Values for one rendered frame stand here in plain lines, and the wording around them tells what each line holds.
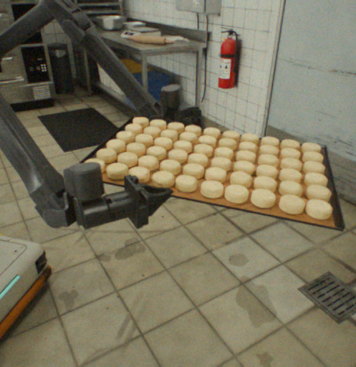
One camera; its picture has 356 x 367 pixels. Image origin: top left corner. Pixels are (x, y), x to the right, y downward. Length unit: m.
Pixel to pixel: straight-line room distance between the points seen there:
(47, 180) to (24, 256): 1.11
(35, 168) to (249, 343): 1.30
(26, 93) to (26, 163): 4.00
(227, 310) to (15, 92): 3.71
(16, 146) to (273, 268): 1.64
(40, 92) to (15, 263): 3.23
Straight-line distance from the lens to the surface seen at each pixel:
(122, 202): 0.69
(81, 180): 0.65
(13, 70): 4.62
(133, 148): 0.91
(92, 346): 1.73
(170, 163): 0.83
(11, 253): 1.85
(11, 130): 0.74
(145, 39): 3.65
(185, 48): 3.54
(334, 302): 2.00
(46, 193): 0.71
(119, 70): 1.18
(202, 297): 1.86
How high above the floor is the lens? 1.40
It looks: 31 degrees down
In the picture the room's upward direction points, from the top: straight up
